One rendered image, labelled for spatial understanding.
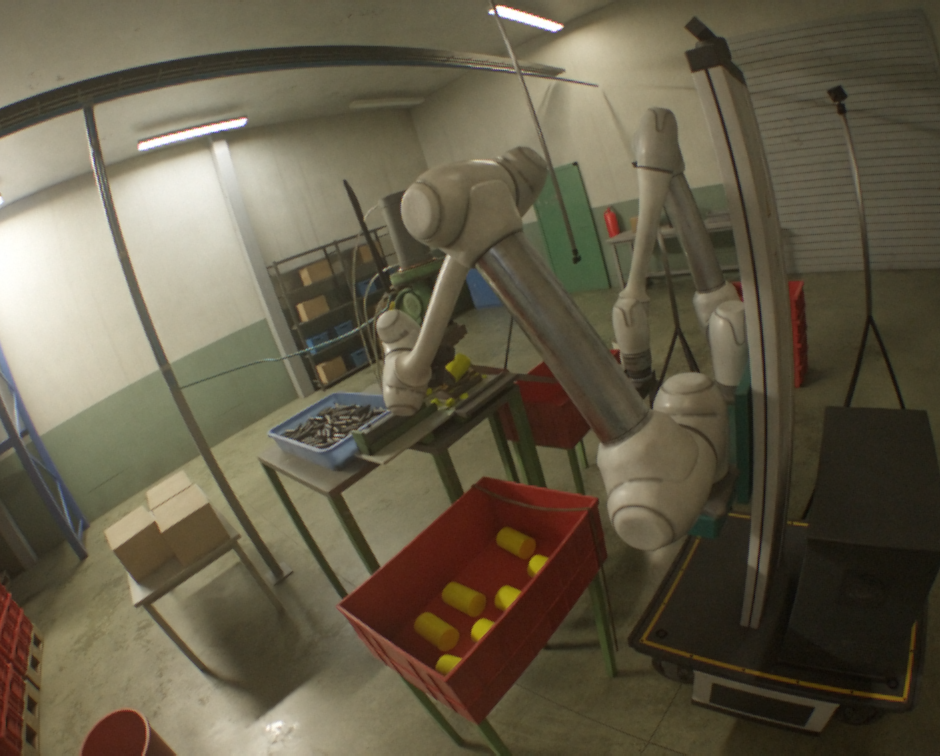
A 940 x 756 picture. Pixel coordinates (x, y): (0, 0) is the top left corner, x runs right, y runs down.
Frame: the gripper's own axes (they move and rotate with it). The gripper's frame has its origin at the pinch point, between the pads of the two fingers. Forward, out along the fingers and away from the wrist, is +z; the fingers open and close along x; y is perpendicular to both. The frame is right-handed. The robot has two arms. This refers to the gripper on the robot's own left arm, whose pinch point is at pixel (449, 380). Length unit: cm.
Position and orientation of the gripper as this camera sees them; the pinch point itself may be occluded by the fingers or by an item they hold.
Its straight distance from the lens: 150.1
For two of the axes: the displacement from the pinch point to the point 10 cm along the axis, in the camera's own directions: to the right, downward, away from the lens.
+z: 4.1, 4.3, 8.0
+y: -9.1, 1.7, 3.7
